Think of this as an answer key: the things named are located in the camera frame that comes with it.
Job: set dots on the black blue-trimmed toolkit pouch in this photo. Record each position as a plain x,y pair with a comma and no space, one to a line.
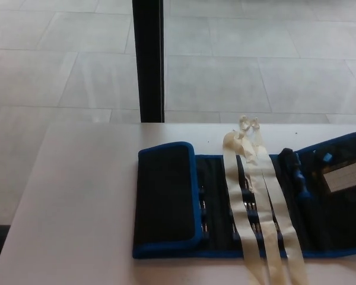
166,193

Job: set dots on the white label card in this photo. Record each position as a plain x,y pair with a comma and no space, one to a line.
344,178

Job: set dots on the black vertical post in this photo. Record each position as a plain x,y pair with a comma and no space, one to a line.
148,59

